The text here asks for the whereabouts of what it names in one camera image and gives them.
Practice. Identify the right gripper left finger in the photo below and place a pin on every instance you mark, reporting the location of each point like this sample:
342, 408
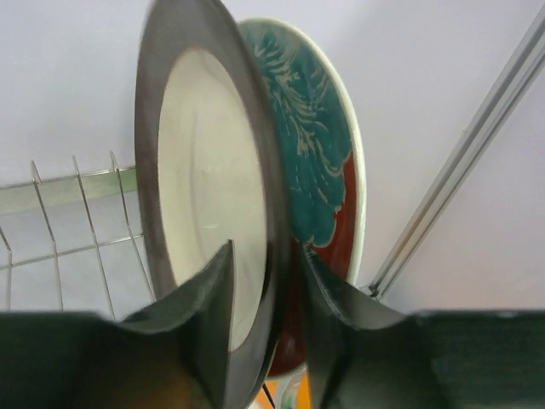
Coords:
199, 313

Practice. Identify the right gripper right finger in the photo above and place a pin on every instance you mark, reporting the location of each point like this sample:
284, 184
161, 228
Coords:
335, 316

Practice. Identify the red and blue floral plate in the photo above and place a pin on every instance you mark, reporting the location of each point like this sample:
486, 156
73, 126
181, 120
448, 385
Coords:
320, 140

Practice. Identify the brown rimmed cream plate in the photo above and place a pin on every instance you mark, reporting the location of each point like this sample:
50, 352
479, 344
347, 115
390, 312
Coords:
210, 173

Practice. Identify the stainless steel dish rack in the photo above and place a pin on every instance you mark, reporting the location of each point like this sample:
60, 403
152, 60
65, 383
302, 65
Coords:
74, 242

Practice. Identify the orange folder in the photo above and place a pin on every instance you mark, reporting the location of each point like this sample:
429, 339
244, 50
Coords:
287, 392

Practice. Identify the aluminium frame post right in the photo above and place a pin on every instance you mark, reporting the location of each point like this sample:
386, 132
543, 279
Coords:
517, 76

